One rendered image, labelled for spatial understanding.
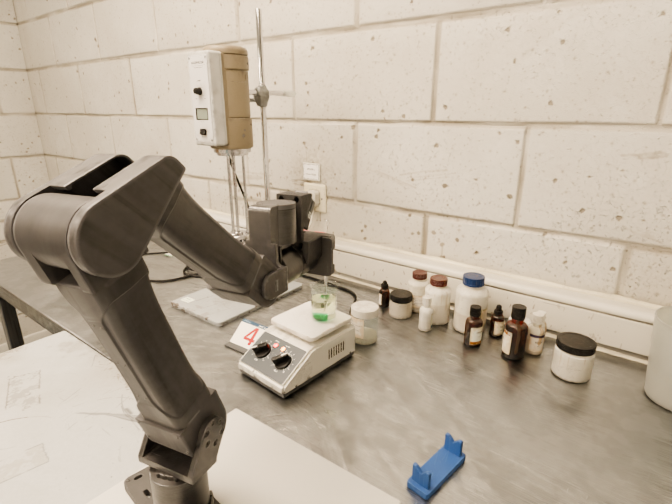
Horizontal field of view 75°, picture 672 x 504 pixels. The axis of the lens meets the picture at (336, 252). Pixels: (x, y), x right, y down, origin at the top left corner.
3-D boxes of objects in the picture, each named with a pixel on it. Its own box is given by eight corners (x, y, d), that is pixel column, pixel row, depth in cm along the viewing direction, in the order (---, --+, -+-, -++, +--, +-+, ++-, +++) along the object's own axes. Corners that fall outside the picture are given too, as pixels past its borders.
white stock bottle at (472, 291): (458, 336, 98) (463, 282, 94) (448, 321, 105) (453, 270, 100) (489, 335, 98) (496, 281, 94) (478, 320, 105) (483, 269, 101)
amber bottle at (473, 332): (459, 342, 95) (463, 305, 92) (470, 338, 97) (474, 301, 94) (473, 349, 92) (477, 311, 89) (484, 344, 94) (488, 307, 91)
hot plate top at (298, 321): (312, 343, 79) (311, 339, 79) (268, 322, 87) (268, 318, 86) (353, 320, 88) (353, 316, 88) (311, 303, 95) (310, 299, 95)
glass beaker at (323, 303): (313, 327, 84) (313, 288, 81) (307, 315, 89) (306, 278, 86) (343, 323, 85) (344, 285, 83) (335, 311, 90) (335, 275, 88)
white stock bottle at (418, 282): (410, 302, 114) (412, 266, 111) (430, 306, 112) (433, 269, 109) (403, 311, 110) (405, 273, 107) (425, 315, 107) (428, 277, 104)
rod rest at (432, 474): (426, 501, 57) (428, 479, 56) (405, 486, 59) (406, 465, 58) (466, 460, 63) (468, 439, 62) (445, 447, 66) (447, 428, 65)
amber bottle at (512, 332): (524, 351, 91) (531, 303, 88) (524, 362, 88) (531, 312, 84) (501, 347, 93) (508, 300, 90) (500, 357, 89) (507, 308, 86)
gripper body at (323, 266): (282, 229, 75) (258, 238, 69) (336, 236, 72) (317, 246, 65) (282, 265, 77) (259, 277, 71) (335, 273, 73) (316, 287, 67)
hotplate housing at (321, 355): (284, 401, 76) (282, 361, 73) (237, 373, 84) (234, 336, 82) (363, 351, 92) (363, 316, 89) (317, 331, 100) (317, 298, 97)
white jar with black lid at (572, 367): (598, 383, 81) (605, 349, 79) (562, 384, 81) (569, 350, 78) (576, 362, 87) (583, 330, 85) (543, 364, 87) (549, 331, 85)
